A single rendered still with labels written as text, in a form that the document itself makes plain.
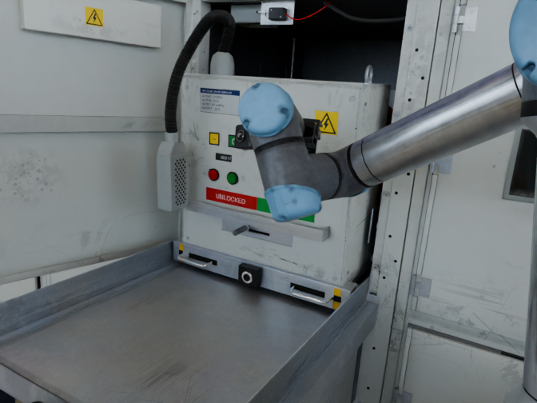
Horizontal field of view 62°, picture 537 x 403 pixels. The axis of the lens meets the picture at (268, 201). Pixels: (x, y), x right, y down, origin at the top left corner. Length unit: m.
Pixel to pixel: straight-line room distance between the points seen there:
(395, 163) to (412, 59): 0.49
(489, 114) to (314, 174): 0.23
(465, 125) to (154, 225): 1.03
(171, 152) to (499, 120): 0.77
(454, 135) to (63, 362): 0.76
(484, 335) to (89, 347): 0.87
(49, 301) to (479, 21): 1.08
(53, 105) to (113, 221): 0.36
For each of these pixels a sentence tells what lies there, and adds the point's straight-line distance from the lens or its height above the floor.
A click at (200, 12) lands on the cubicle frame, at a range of 1.40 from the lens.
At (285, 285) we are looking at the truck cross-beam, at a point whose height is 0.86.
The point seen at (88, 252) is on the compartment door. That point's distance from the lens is 1.35.
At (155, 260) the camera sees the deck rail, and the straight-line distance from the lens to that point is 1.31.
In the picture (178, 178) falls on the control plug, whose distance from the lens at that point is 1.17.
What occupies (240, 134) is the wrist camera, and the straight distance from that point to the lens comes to 0.85.
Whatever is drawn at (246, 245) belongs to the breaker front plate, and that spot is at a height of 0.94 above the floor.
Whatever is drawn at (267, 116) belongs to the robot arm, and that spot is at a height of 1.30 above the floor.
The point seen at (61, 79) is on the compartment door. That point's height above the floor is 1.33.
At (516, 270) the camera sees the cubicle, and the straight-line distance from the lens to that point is 1.12.
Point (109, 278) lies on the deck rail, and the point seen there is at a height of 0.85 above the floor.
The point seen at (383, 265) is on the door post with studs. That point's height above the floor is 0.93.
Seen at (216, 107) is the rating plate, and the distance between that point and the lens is 1.17.
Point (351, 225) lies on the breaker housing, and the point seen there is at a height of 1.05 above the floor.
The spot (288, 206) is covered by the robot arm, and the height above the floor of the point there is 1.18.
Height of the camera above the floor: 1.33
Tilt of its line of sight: 13 degrees down
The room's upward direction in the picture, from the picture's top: 4 degrees clockwise
